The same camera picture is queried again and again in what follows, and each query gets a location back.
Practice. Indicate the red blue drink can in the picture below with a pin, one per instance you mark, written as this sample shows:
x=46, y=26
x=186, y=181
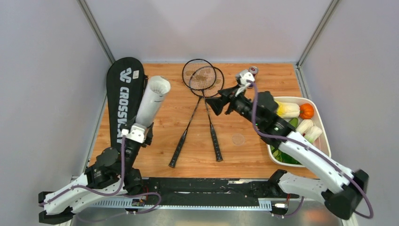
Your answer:
x=253, y=70

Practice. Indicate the clear plastic tube lid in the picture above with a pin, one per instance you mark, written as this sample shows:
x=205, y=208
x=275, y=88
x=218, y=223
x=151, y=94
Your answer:
x=238, y=139

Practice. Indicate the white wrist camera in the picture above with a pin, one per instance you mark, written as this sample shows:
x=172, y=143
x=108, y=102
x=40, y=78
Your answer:
x=135, y=132
x=244, y=79

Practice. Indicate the black Crossway racket bag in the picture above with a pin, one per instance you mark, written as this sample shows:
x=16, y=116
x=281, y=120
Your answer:
x=125, y=84

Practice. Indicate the white green bok choy toy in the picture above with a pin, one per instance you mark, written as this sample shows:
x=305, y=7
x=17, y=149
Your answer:
x=313, y=133

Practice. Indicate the white shuttlecock tube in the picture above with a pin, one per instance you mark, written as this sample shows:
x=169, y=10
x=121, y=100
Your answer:
x=150, y=104

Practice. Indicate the small orange pumpkin toy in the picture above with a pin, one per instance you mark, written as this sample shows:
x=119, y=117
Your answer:
x=306, y=111

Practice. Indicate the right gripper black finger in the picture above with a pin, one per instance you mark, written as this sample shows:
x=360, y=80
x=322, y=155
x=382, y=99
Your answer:
x=228, y=91
x=217, y=103

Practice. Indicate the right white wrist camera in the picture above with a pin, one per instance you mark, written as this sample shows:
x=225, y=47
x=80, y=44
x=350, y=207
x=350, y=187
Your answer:
x=244, y=79

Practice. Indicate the black badminton racket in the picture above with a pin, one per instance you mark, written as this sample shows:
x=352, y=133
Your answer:
x=190, y=121
x=195, y=64

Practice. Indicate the black badminton racket rear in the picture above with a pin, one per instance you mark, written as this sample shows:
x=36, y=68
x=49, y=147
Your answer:
x=190, y=121

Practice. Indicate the green leaf vegetable toy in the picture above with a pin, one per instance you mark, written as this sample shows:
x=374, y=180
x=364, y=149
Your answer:
x=283, y=157

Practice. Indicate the white shuttlecock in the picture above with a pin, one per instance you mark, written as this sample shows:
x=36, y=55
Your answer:
x=160, y=87

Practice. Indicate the white plastic basin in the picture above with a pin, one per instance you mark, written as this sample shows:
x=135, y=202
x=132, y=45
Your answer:
x=321, y=142

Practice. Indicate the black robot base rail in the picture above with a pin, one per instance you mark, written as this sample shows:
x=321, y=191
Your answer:
x=202, y=192

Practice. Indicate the yellow napa cabbage toy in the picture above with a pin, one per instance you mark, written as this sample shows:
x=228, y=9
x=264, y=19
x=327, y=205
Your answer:
x=287, y=110

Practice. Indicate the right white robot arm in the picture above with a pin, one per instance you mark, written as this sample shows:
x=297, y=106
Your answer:
x=340, y=189

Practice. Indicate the black badminton racket front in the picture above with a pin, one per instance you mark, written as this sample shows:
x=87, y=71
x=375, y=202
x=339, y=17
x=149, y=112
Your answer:
x=195, y=64

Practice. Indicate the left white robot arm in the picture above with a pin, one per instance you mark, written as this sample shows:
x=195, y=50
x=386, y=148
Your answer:
x=111, y=175

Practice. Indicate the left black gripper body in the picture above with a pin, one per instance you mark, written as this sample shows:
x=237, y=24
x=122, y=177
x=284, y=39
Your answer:
x=132, y=151

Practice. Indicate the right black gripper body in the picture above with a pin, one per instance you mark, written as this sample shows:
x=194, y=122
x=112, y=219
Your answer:
x=240, y=104

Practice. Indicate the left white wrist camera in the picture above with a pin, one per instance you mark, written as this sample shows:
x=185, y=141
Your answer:
x=135, y=132

